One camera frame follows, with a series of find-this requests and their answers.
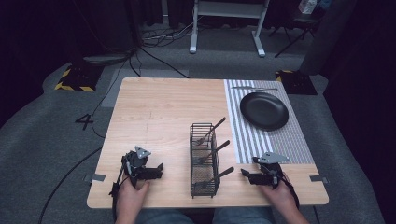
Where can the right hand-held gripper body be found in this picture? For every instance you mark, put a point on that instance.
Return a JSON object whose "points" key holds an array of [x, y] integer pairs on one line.
{"points": [[270, 169]]}

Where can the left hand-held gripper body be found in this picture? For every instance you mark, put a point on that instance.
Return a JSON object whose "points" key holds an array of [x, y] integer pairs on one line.
{"points": [[135, 162]]}

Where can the person's right hand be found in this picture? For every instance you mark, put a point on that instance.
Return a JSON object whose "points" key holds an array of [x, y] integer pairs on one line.
{"points": [[280, 196]]}

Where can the person's left hand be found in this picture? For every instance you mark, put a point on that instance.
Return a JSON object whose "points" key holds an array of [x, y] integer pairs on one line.
{"points": [[130, 196]]}

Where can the striped grey placemat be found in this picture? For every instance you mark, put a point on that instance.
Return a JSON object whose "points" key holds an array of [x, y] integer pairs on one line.
{"points": [[280, 146]]}

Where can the person's right leg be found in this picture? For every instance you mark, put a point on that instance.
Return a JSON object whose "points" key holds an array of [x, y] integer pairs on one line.
{"points": [[243, 216]]}

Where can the person's leg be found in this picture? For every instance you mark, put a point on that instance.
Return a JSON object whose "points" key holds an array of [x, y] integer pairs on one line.
{"points": [[165, 217], [243, 216]]}

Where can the person's left leg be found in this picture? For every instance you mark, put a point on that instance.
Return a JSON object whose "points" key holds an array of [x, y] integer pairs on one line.
{"points": [[165, 217]]}

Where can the grey tape piece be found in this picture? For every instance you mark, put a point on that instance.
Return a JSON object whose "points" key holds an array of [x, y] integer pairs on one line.
{"points": [[95, 177], [318, 179]]}

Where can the black plate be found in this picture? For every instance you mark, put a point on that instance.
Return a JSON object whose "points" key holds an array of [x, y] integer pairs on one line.
{"points": [[264, 110]]}

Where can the black-yellow striped stand base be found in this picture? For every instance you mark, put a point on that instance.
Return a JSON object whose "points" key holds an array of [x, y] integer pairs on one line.
{"points": [[295, 81], [79, 78]]}

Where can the black folding chair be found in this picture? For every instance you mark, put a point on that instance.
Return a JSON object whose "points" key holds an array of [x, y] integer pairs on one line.
{"points": [[295, 21]]}

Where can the white table frame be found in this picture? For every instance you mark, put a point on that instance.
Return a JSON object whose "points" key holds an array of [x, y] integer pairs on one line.
{"points": [[229, 9]]}

